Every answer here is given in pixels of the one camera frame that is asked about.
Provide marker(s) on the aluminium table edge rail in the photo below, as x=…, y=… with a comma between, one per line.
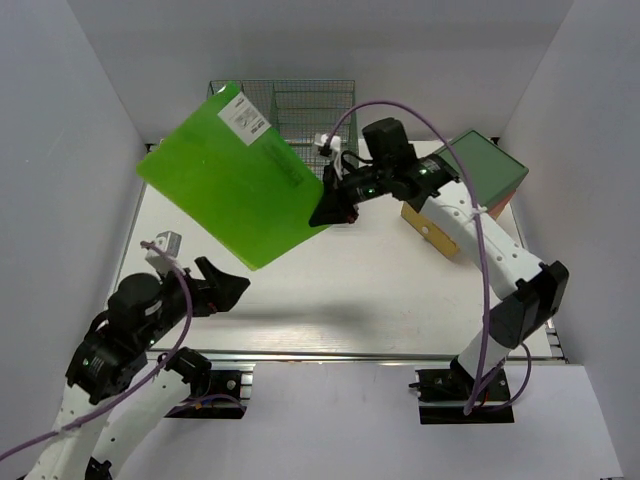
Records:
x=246, y=357

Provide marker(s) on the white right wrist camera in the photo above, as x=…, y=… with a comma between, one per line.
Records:
x=329, y=150

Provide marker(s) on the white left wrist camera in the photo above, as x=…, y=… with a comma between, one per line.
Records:
x=162, y=252

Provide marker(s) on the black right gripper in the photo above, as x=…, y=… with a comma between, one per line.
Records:
x=335, y=205

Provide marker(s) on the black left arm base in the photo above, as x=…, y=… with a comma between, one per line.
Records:
x=214, y=393

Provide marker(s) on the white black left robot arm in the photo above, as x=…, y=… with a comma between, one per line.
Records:
x=83, y=443

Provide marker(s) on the green plastic folder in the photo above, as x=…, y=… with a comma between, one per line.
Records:
x=229, y=169

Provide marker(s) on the green top drawer box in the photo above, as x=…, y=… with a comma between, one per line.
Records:
x=493, y=172

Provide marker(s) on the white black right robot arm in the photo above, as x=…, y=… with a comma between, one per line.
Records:
x=521, y=292

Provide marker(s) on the green wire mesh organizer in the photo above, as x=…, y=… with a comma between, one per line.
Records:
x=305, y=110

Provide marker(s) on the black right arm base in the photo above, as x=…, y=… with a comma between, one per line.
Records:
x=442, y=396

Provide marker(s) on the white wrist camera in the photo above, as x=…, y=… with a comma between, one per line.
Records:
x=162, y=252
x=329, y=150

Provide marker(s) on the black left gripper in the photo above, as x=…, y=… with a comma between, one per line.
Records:
x=219, y=290

